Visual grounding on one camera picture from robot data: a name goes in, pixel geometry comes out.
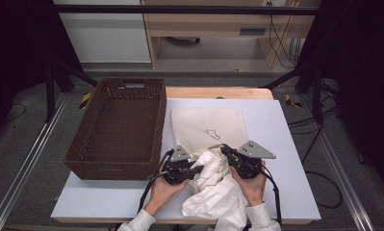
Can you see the white garment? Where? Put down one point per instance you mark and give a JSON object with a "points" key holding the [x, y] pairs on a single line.
{"points": [[218, 192]]}

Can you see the person's left hand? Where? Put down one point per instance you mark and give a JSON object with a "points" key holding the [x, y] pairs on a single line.
{"points": [[162, 192]]}

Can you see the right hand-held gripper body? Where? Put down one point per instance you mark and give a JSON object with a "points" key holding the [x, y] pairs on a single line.
{"points": [[250, 157]]}

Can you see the light wooden desk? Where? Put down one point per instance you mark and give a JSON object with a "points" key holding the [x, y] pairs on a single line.
{"points": [[212, 22]]}

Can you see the person's right hand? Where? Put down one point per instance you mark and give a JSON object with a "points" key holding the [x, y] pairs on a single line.
{"points": [[252, 189]]}

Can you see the yellow black floor tape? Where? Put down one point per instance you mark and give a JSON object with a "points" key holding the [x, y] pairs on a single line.
{"points": [[85, 100], [290, 101]]}

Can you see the black horizontal frame bar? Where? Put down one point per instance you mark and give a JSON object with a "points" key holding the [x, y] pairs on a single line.
{"points": [[180, 9]]}

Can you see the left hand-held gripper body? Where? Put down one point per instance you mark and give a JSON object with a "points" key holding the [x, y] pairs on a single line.
{"points": [[176, 166]]}

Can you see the brown woven basket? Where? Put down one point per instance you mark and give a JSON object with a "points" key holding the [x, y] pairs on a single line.
{"points": [[122, 128]]}

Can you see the aluminium floor rail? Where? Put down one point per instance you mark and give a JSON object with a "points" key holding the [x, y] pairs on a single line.
{"points": [[26, 160], [340, 166]]}

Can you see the black curtain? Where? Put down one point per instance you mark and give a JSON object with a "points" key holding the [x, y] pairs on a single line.
{"points": [[359, 64], [16, 48]]}

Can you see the black metal stand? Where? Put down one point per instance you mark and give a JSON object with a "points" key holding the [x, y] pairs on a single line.
{"points": [[50, 89], [316, 93]]}

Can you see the white cabinet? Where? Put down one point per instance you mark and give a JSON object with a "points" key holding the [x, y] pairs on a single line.
{"points": [[106, 38]]}

